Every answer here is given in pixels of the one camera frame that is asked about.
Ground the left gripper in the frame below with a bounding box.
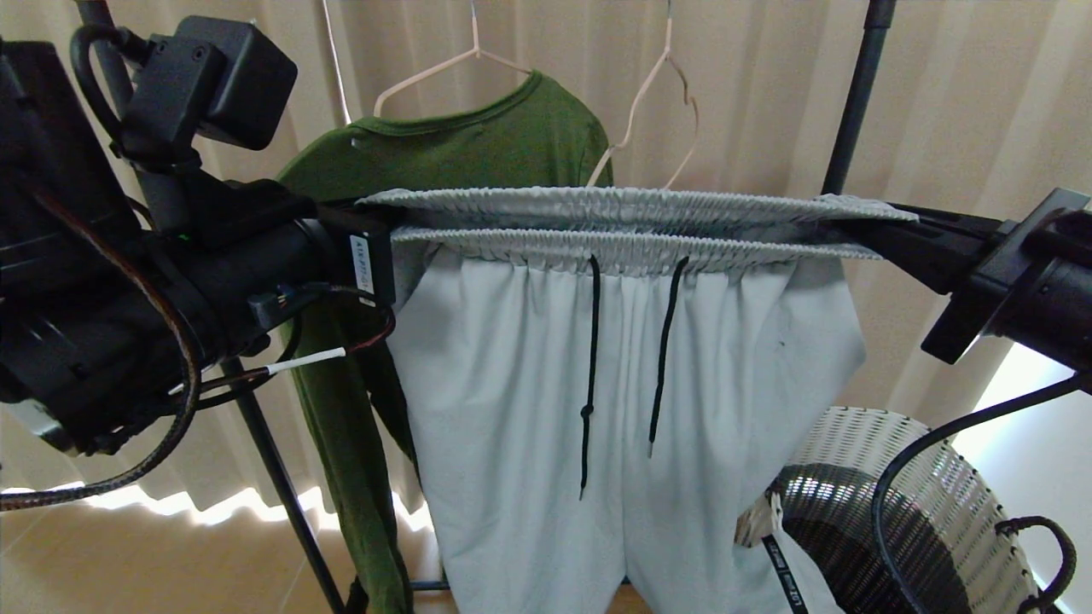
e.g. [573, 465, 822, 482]
[0, 205, 398, 455]

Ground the black cable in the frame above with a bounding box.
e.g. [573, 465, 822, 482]
[872, 371, 1092, 614]
[70, 24, 154, 150]

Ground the beige curtain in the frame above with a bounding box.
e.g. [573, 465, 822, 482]
[0, 0, 1092, 525]

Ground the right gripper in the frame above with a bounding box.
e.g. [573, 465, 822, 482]
[920, 188, 1092, 374]

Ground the green long-sleeved shirt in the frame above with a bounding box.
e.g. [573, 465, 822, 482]
[277, 70, 613, 614]

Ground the white laundry basket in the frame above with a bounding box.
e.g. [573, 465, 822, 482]
[735, 407, 1077, 614]

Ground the pink clothes hanger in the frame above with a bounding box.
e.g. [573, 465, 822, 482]
[374, 0, 534, 118]
[585, 0, 700, 190]

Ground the black clothes rack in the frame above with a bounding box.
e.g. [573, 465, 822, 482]
[73, 0, 898, 614]

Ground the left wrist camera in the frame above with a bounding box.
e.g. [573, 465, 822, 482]
[119, 15, 318, 248]

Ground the pale grey garment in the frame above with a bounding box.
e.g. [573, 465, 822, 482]
[354, 186, 921, 614]

